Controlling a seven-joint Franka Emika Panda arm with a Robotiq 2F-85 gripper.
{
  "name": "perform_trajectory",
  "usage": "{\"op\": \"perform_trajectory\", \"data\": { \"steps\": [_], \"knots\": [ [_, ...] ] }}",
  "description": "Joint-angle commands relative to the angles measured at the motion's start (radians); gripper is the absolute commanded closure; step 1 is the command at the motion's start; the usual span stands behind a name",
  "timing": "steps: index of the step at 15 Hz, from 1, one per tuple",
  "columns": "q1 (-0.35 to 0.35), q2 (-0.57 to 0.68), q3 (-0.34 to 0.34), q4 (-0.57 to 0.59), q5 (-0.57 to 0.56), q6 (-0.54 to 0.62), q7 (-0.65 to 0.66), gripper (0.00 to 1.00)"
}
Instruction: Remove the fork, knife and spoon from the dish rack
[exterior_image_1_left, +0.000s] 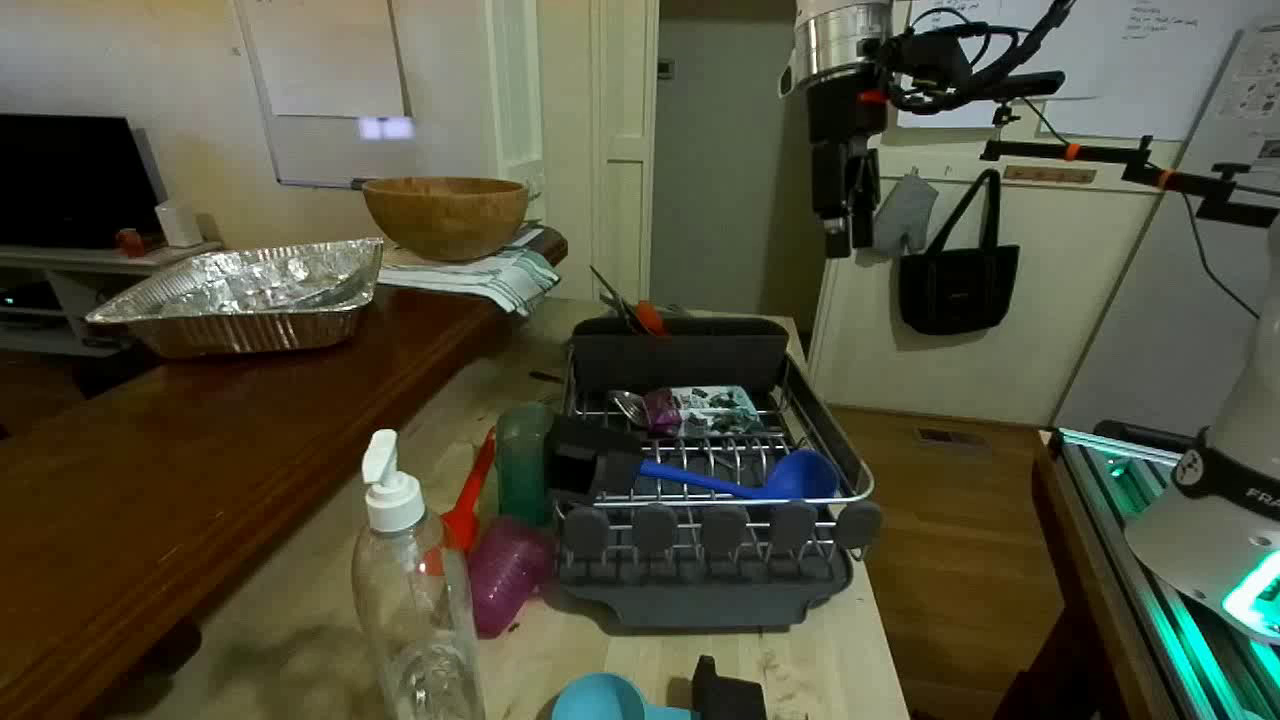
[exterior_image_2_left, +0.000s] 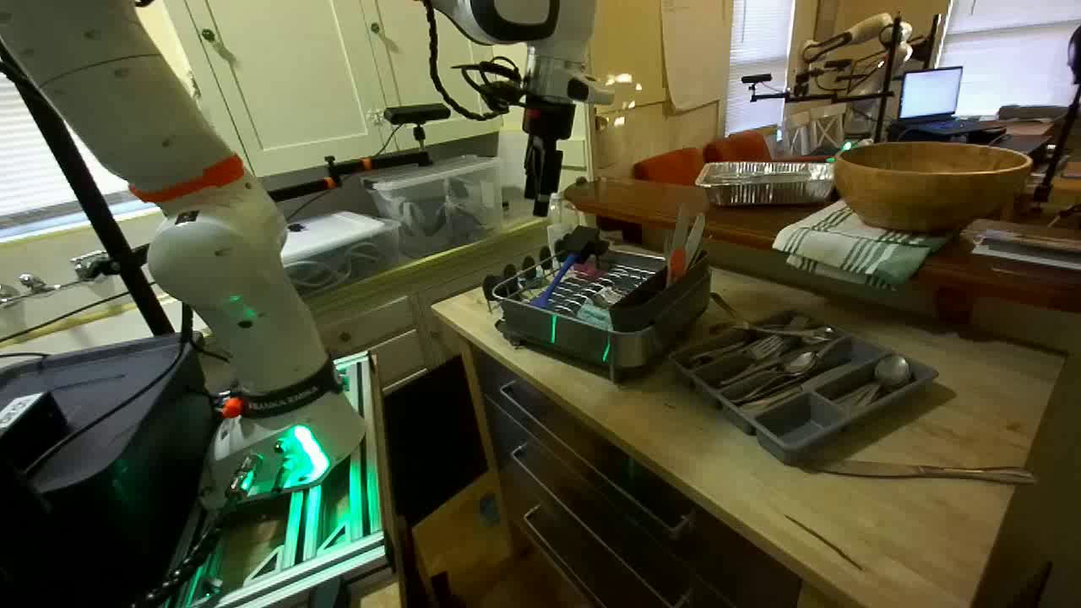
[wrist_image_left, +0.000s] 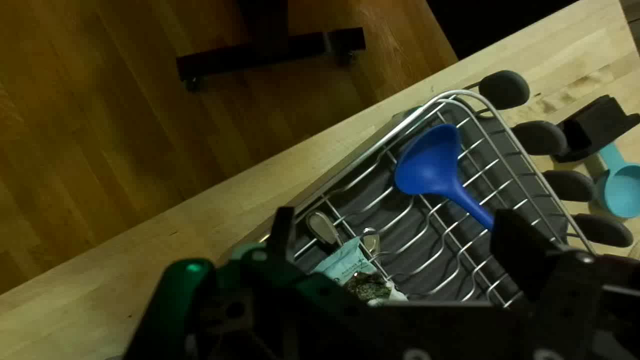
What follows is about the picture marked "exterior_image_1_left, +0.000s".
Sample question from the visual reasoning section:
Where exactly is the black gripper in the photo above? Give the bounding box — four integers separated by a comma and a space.
803, 68, 892, 262

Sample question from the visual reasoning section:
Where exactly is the orange plastic utensil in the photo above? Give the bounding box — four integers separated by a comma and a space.
629, 302, 671, 343

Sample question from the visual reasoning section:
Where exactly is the aluminium robot base platform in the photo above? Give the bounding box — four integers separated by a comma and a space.
1036, 421, 1280, 720

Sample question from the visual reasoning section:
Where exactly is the blue plastic spoon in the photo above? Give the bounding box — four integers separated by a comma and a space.
637, 447, 849, 503

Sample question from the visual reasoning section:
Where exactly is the gray dish rack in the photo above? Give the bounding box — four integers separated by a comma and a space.
543, 311, 889, 641

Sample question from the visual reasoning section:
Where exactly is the striped dish towel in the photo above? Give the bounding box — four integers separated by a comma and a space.
375, 228, 569, 321

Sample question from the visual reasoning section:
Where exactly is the gray hanging cloth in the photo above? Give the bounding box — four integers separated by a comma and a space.
866, 170, 945, 262

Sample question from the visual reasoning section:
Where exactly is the black tote bag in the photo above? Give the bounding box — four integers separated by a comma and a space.
894, 163, 1023, 341

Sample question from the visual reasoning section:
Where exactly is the white base cabinet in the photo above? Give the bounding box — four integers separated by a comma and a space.
803, 133, 1174, 433

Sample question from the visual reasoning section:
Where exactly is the purple patterned item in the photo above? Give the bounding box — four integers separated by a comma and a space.
608, 381, 766, 442

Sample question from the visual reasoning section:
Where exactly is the whiteboard with writing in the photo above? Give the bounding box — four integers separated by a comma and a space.
892, 0, 1280, 144

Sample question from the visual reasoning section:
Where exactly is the green plastic cup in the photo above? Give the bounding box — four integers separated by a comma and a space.
492, 402, 557, 533

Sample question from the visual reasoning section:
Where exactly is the wooden bowl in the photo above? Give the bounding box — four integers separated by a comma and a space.
355, 178, 537, 269

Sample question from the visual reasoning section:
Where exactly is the red plastic utensil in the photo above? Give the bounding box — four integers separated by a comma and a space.
439, 426, 502, 556

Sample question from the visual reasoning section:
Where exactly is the small black object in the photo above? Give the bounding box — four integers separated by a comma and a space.
688, 651, 773, 720

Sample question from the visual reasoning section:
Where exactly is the purple plastic cup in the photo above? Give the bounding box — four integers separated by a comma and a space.
462, 515, 557, 641

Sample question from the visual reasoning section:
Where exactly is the light blue plastic cup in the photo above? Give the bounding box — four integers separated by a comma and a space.
543, 670, 694, 720

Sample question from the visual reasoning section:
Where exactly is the blank whiteboard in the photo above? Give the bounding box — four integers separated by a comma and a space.
232, 0, 421, 194

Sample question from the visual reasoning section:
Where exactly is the clear bottle white cap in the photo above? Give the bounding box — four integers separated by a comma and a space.
346, 426, 492, 720

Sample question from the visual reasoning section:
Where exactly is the aluminium foil tray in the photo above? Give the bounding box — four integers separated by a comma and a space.
80, 235, 391, 362

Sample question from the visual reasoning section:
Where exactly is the black monitor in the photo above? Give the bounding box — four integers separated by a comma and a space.
0, 113, 170, 252

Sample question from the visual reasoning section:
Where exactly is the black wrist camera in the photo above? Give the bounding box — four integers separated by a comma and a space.
860, 16, 990, 122

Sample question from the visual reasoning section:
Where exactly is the black stereo camera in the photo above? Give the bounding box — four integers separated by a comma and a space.
976, 68, 1070, 105

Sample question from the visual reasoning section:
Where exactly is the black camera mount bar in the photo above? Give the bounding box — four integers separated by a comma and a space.
976, 133, 1280, 234

